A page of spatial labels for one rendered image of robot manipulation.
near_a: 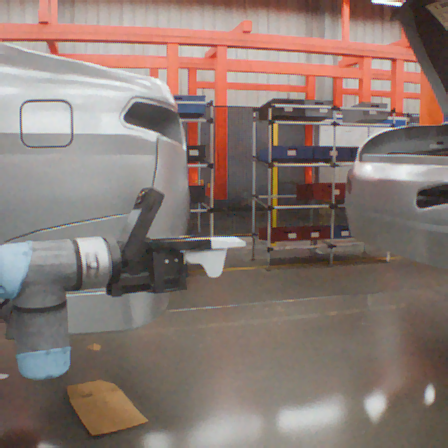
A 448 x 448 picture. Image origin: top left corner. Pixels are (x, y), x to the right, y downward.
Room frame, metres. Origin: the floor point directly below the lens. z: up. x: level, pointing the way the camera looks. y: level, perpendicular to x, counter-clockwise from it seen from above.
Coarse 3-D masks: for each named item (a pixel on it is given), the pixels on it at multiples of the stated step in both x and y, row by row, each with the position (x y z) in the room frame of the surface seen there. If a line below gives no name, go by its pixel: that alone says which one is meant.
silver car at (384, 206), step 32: (416, 128) 3.91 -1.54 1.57; (384, 160) 3.15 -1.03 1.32; (416, 160) 2.81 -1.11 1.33; (352, 192) 3.23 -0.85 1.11; (384, 192) 2.81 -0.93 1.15; (416, 192) 2.55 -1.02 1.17; (352, 224) 3.28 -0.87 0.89; (384, 224) 2.79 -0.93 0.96; (416, 224) 2.53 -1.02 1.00; (416, 256) 2.58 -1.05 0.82
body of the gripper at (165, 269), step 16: (112, 240) 0.70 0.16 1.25; (144, 240) 0.72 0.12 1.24; (160, 240) 0.72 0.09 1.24; (112, 256) 0.68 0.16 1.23; (128, 256) 0.71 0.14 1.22; (144, 256) 0.72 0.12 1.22; (160, 256) 0.71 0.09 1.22; (176, 256) 0.73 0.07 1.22; (112, 272) 0.68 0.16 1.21; (128, 272) 0.71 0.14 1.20; (144, 272) 0.72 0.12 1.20; (160, 272) 0.71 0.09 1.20; (176, 272) 0.73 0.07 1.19; (112, 288) 0.69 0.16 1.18; (128, 288) 0.72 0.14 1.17; (144, 288) 0.73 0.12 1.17; (160, 288) 0.71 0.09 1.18; (176, 288) 0.72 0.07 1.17
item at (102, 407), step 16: (80, 384) 2.66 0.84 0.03; (96, 384) 2.68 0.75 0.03; (112, 384) 2.70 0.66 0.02; (80, 400) 2.50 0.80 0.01; (96, 400) 2.51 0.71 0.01; (112, 400) 2.52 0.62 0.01; (128, 400) 2.52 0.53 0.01; (80, 416) 2.33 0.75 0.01; (96, 416) 2.34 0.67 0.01; (112, 416) 2.35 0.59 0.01; (128, 416) 2.35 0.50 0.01; (96, 432) 2.17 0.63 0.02
